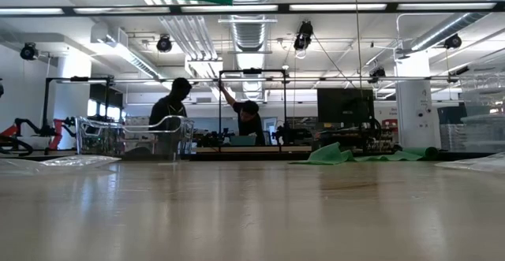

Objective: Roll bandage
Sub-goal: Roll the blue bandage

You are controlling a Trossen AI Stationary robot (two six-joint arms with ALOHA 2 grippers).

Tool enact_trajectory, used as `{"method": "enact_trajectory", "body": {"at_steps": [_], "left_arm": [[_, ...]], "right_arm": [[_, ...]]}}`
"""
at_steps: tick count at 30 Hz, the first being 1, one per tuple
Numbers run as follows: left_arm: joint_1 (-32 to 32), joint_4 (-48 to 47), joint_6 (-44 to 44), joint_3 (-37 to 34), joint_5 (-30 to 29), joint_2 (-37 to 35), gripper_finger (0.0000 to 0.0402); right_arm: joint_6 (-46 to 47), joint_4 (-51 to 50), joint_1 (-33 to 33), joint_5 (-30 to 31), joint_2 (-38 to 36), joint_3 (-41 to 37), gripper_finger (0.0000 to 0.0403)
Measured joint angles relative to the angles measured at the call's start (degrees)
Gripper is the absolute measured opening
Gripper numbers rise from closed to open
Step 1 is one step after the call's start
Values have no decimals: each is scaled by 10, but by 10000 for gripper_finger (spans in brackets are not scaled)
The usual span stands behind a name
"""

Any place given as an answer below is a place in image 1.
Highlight dark green bandage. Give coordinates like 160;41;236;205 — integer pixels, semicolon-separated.
290;141;440;166

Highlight person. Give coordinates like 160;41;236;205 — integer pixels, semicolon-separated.
218;81;267;147
148;76;193;132

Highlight black monitor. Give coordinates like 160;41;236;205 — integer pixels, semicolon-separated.
316;88;376;125

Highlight white ceiling pipes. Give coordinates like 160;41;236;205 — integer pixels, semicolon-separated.
157;4;219;62

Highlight clear plastic container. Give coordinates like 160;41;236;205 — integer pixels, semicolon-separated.
74;114;196;162

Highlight white building column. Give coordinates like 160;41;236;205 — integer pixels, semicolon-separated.
52;54;92;138
395;51;442;151

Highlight black overhead light bar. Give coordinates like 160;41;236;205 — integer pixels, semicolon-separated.
0;1;505;17

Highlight clear plastic bag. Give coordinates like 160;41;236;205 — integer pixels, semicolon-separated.
0;154;122;175
435;151;505;174

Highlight stack of clear bins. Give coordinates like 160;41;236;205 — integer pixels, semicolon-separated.
439;66;505;154

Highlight black ceiling cable reel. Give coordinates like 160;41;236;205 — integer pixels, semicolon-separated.
443;33;463;50
293;20;315;52
155;34;174;54
19;42;39;62
368;66;387;84

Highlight thin hanging cord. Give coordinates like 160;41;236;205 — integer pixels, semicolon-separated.
352;0;364;96

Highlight white rectangular air duct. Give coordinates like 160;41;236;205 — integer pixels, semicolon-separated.
89;23;190;99

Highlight silver round air duct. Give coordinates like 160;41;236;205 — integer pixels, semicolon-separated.
410;0;505;53

